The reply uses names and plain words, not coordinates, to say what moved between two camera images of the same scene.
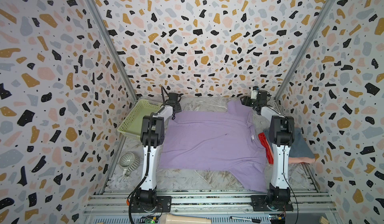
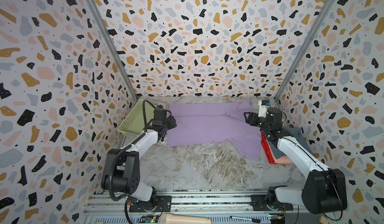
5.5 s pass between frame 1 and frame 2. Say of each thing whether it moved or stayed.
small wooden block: stayed
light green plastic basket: stayed
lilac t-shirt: moved
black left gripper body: moved
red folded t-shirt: stayed
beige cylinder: stayed
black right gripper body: moved
